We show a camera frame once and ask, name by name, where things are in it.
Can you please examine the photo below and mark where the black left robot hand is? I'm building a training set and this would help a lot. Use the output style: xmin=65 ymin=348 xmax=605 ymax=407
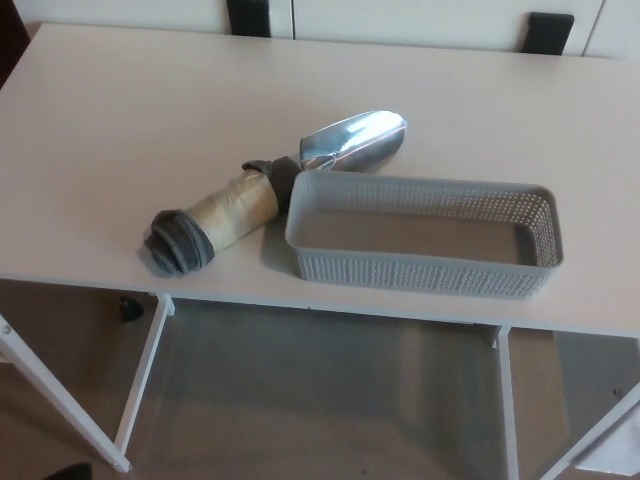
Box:
xmin=49 ymin=462 xmax=95 ymax=480

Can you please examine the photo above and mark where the silver trowel with handle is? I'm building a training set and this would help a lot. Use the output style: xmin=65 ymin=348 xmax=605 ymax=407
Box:
xmin=141 ymin=109 xmax=409 ymax=275

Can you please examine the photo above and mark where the white fabric desk pouch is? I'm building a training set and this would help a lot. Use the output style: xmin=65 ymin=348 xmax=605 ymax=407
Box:
xmin=574 ymin=414 xmax=640 ymax=474

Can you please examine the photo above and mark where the grey perforated plastic basket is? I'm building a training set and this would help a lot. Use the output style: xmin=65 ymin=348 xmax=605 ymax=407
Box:
xmin=283 ymin=170 xmax=566 ymax=300

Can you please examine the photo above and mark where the white cabinet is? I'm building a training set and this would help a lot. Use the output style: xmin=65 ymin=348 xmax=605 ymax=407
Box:
xmin=214 ymin=0 xmax=640 ymax=61

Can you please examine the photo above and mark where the white metal-frame desk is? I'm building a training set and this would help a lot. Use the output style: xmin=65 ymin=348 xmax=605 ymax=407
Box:
xmin=0 ymin=22 xmax=640 ymax=480

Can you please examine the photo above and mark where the black cabinet handle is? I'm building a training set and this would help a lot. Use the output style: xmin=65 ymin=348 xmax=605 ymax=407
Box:
xmin=225 ymin=0 xmax=272 ymax=38
xmin=522 ymin=12 xmax=575 ymax=55

